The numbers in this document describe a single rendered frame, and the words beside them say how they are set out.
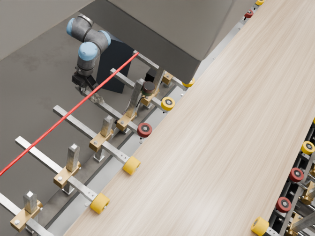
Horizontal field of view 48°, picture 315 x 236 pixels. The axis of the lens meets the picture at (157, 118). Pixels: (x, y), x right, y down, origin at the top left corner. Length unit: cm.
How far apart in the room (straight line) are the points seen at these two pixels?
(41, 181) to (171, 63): 250
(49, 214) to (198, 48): 170
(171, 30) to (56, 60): 315
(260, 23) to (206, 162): 142
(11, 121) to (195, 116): 152
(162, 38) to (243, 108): 204
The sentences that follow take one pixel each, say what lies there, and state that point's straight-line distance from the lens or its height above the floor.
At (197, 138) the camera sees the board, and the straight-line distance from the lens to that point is 201.
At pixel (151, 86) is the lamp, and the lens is 177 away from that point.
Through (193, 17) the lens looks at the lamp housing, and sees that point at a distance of 23.
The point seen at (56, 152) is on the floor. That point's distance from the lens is 283.
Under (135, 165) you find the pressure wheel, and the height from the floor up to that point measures 98.
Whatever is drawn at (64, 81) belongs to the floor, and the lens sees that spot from 323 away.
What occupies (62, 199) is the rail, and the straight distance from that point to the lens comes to 192.
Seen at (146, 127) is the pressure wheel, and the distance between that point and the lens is 195.
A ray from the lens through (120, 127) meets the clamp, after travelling 198.
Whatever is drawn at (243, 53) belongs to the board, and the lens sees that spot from 264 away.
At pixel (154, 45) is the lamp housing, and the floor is 232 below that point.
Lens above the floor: 249
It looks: 52 degrees down
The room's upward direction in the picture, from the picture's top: 25 degrees clockwise
